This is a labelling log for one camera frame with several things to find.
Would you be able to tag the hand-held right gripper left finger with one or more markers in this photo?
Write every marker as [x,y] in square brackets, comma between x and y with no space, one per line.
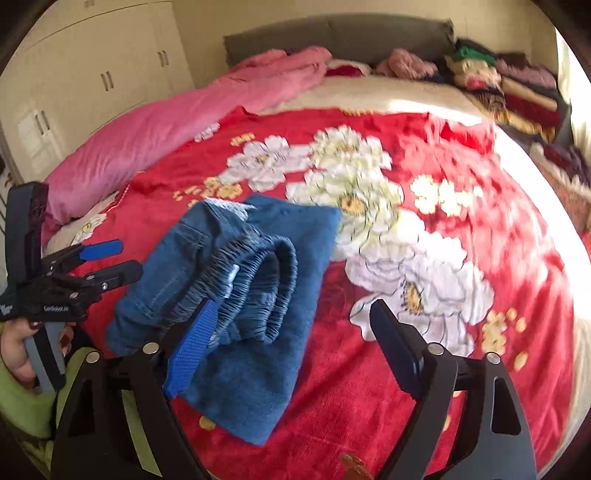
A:
[189,350]

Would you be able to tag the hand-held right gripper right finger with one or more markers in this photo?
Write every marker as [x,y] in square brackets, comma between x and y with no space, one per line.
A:
[392,337]

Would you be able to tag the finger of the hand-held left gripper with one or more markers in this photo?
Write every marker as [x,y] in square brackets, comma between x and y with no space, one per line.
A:
[115,274]
[101,249]

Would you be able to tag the blue denim pants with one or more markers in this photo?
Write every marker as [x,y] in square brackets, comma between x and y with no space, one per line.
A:
[258,360]

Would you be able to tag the person's left hand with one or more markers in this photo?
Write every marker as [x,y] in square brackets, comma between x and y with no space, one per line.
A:
[16,350]

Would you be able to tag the pink quilt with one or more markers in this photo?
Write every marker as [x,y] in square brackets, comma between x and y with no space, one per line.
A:
[161,124]

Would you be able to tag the red floral blanket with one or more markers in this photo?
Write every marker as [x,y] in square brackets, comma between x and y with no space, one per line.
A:
[461,184]

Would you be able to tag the cream wardrobe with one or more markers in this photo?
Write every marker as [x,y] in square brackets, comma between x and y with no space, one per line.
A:
[83,69]

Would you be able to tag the cream bed sheet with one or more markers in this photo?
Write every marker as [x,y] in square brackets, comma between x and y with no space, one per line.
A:
[378,94]

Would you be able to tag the purple fringed cloth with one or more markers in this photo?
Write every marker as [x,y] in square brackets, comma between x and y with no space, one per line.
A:
[570,161]

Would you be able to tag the dark red garment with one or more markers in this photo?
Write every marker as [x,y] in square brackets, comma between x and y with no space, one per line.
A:
[344,70]

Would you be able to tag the pink fuzzy cloth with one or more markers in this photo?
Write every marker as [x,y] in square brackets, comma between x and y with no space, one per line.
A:
[408,63]

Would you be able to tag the pile of folded clothes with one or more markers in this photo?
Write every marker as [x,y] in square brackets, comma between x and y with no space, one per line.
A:
[512,87]

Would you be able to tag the grey headboard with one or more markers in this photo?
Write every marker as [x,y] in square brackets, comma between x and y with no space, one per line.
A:
[346,39]

